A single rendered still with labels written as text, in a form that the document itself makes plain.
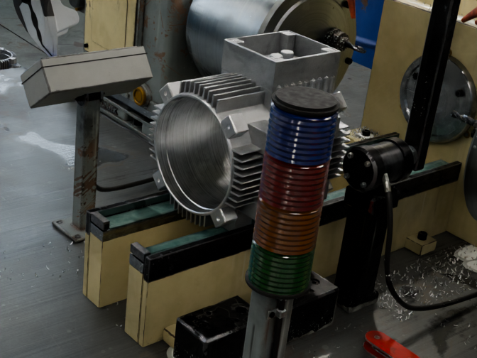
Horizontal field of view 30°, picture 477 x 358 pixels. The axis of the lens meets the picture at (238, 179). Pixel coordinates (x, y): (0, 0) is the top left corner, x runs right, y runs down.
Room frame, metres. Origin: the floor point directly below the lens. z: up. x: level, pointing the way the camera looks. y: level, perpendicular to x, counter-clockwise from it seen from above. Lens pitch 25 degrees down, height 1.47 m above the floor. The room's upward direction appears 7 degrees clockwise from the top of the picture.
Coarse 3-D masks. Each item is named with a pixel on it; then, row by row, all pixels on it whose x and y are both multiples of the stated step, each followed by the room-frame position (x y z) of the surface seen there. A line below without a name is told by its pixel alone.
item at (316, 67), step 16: (224, 48) 1.13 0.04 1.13; (240, 48) 1.11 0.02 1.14; (256, 48) 1.17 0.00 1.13; (272, 48) 1.19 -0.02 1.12; (288, 48) 1.19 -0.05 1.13; (304, 48) 1.18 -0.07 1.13; (320, 48) 1.16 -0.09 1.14; (224, 64) 1.12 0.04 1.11; (240, 64) 1.10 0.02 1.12; (256, 64) 1.08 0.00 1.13; (272, 64) 1.06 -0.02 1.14; (288, 64) 1.07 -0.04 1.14; (304, 64) 1.09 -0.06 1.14; (320, 64) 1.12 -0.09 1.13; (336, 64) 1.14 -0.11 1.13; (256, 80) 1.08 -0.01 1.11; (272, 80) 1.06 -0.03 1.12; (288, 80) 1.08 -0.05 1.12; (304, 80) 1.10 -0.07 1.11; (320, 80) 1.12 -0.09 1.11
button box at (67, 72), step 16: (128, 48) 1.23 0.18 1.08; (48, 64) 1.14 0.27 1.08; (64, 64) 1.15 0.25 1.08; (80, 64) 1.17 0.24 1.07; (96, 64) 1.18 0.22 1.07; (112, 64) 1.20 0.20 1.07; (128, 64) 1.21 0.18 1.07; (144, 64) 1.23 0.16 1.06; (32, 80) 1.15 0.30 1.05; (48, 80) 1.12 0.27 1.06; (64, 80) 1.13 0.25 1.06; (80, 80) 1.15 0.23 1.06; (96, 80) 1.17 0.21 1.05; (112, 80) 1.18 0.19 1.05; (128, 80) 1.20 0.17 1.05; (144, 80) 1.22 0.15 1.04; (32, 96) 1.15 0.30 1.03; (48, 96) 1.12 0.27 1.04; (64, 96) 1.15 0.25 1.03
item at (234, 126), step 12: (168, 84) 1.08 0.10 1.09; (168, 96) 1.08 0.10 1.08; (336, 96) 1.12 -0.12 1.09; (228, 120) 0.99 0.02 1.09; (240, 120) 1.00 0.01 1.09; (228, 132) 0.99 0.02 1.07; (240, 132) 0.99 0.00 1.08; (156, 180) 1.08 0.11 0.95; (216, 216) 0.99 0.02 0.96; (228, 216) 0.99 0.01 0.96
